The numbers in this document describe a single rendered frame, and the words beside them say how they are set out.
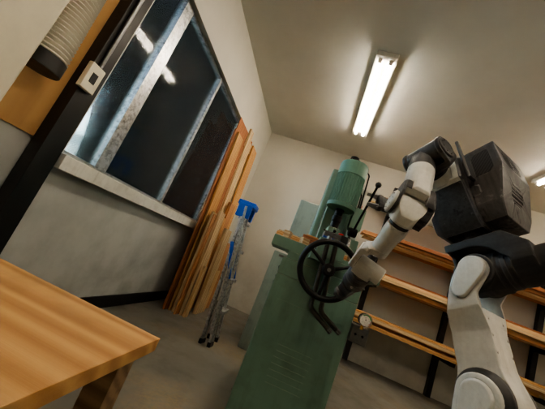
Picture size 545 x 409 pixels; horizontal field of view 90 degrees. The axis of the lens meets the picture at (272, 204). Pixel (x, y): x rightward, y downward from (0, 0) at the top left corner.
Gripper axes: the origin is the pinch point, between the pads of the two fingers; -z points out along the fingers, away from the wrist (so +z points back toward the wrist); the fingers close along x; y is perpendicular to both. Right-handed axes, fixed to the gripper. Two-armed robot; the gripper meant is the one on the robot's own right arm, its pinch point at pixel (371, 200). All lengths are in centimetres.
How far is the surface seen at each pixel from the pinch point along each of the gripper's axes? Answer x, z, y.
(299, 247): 34, -29, 22
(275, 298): 57, -32, 41
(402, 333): -65, 115, 184
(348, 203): 2.5, -11.7, 5.9
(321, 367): 73, 1, 55
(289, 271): 45, -30, 32
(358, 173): -12.7, -11.6, -7.0
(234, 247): -5, -77, 87
